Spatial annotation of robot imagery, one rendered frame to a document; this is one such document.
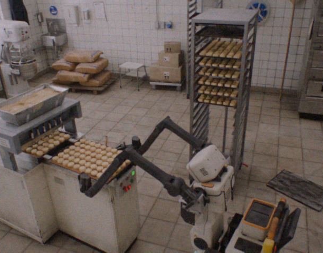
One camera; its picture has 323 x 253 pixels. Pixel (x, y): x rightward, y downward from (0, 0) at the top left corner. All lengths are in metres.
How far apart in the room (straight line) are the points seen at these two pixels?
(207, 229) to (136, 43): 5.00
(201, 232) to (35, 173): 1.40
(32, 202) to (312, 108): 4.11
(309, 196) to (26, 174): 2.79
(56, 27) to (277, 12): 4.48
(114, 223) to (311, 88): 3.63
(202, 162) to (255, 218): 0.47
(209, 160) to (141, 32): 4.90
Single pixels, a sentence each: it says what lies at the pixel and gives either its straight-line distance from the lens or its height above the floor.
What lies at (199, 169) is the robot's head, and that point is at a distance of 1.89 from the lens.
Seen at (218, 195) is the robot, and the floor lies 1.07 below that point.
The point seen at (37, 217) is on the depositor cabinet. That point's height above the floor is 0.38.
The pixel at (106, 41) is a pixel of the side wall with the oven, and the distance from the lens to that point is 6.92.
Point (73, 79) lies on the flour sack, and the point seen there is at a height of 0.29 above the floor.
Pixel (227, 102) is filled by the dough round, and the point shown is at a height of 1.06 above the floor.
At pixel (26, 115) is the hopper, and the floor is 1.25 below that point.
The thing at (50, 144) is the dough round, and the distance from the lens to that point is 2.84.
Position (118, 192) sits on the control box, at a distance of 2.43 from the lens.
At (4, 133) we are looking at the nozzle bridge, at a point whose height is 1.18.
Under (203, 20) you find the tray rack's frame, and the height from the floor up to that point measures 1.81.
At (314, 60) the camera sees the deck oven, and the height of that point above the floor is 0.95.
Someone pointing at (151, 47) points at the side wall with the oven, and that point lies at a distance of 6.53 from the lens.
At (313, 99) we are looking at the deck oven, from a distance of 5.27.
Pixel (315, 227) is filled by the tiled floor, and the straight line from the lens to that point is 3.47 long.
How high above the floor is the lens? 2.29
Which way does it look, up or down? 28 degrees down
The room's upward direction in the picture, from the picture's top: 2 degrees counter-clockwise
